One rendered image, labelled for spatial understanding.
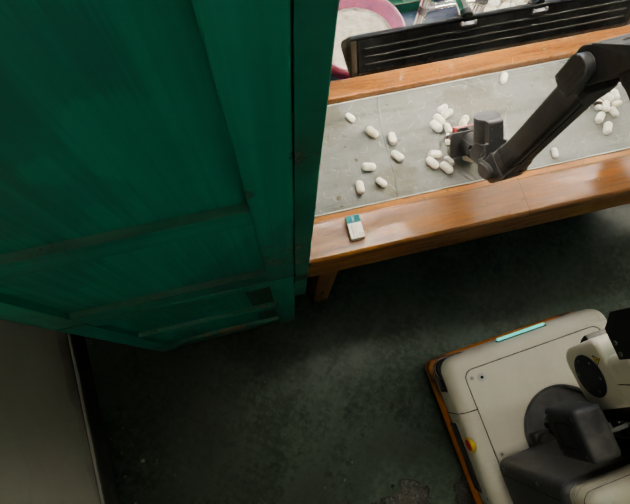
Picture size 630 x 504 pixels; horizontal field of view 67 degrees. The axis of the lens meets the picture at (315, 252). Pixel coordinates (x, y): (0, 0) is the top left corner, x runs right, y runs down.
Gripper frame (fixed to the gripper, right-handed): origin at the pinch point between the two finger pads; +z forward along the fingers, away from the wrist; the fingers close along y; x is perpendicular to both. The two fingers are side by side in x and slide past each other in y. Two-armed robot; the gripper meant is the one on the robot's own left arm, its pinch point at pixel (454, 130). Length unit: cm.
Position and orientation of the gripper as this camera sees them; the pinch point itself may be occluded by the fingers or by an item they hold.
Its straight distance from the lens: 135.9
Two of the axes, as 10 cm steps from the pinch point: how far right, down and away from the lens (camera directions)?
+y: -9.7, 2.1, -0.9
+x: 1.2, 8.1, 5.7
